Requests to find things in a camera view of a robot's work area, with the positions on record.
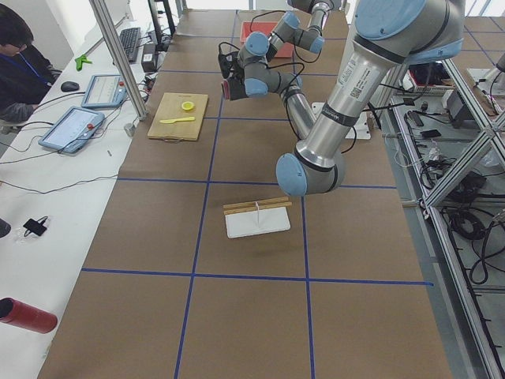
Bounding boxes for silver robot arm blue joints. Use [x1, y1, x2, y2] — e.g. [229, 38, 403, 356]
[238, 1, 465, 197]

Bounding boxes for wooden stick far side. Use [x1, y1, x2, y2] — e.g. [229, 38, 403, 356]
[223, 197, 290, 210]

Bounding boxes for wooden stick near tray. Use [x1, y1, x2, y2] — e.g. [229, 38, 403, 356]
[223, 201, 292, 216]

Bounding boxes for white rectangular tray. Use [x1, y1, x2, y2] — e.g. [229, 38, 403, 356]
[225, 207, 291, 238]

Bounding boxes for yellow plastic knife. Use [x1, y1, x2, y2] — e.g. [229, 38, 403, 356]
[159, 116, 196, 124]

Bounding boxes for wooden cutting board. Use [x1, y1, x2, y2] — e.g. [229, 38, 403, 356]
[147, 92, 208, 141]

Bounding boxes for yellow lemon slices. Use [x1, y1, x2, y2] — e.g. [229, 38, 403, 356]
[181, 101, 195, 111]

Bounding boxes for pink plastic bin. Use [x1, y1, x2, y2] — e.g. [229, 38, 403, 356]
[240, 21, 294, 58]

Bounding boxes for black power adapter box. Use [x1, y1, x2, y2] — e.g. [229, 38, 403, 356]
[140, 43, 158, 73]

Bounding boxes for far blue teach pendant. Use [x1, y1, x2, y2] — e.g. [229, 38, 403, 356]
[81, 74, 127, 110]

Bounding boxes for blue teach pendant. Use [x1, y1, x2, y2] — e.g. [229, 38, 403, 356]
[81, 74, 127, 110]
[39, 107, 105, 154]

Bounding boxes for near blue teach pendant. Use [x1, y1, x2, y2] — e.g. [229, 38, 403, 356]
[39, 107, 105, 154]

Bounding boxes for black keyboard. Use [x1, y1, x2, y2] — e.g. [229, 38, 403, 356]
[119, 27, 140, 63]

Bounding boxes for black computer mouse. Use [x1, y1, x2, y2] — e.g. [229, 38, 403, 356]
[60, 81, 80, 92]

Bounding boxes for green plastic clamp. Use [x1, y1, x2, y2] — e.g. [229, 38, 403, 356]
[74, 54, 92, 72]

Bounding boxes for person in dark jacket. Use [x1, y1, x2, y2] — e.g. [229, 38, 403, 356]
[1, 5, 61, 123]

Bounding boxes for red cylinder bottle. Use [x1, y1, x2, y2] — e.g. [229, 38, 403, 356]
[1, 298, 58, 334]

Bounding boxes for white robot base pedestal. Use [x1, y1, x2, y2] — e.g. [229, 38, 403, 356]
[311, 101, 372, 141]

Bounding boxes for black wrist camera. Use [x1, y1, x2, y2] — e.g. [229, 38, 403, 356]
[218, 51, 238, 79]

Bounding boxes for small black device with strap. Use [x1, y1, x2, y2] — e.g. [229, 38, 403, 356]
[23, 216, 49, 237]

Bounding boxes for aluminium frame post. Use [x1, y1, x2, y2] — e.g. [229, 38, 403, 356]
[89, 0, 148, 121]

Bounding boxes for aluminium frame rail right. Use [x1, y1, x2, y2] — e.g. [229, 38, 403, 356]
[388, 58, 505, 379]

